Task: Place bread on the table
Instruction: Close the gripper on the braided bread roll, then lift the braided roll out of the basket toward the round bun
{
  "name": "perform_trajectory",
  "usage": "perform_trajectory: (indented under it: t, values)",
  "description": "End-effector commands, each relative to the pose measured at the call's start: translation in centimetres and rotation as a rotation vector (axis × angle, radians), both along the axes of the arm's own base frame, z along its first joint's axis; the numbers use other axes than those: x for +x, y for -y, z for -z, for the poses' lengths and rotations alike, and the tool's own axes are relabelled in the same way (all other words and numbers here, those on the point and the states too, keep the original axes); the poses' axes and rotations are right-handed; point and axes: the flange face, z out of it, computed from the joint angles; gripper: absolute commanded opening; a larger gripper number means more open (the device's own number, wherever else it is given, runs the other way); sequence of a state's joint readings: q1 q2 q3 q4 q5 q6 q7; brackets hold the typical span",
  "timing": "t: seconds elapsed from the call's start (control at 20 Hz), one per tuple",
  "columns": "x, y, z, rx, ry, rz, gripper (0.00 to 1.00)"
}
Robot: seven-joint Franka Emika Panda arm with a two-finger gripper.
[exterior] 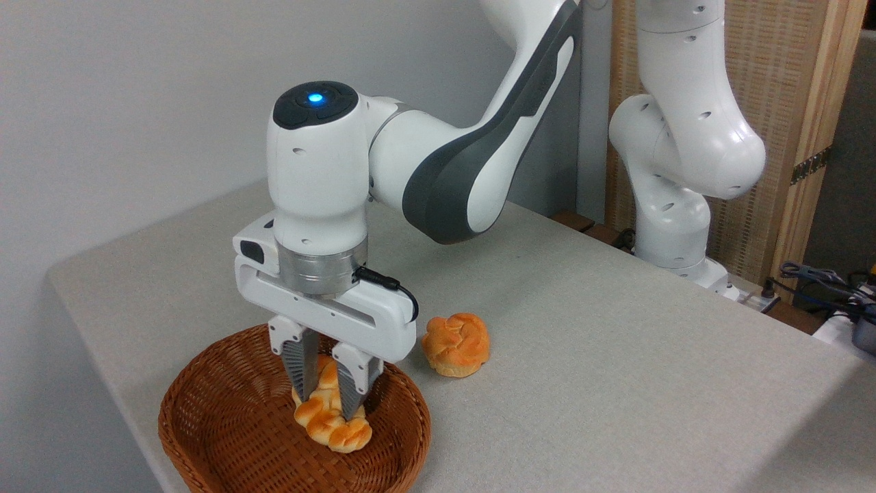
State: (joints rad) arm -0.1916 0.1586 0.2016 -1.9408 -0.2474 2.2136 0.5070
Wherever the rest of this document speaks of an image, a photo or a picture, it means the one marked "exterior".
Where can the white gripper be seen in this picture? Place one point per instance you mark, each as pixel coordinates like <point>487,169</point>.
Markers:
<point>383,325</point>

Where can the round knotted bread roll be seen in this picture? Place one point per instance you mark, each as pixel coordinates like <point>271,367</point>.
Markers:
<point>455,346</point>

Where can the long twisted bread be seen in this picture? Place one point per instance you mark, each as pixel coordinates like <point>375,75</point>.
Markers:
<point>342,435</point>

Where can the brown wicker basket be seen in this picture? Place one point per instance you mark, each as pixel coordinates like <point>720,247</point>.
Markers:
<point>226,424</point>

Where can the wooden folding screen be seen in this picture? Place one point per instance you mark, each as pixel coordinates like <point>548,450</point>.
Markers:
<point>783,82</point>

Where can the white power strip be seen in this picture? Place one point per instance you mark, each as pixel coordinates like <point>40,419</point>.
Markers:
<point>756,300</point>

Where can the metal screen hinge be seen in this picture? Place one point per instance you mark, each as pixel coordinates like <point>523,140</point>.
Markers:
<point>811,166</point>

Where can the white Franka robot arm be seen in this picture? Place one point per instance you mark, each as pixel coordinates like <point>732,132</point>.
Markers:
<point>315,185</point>

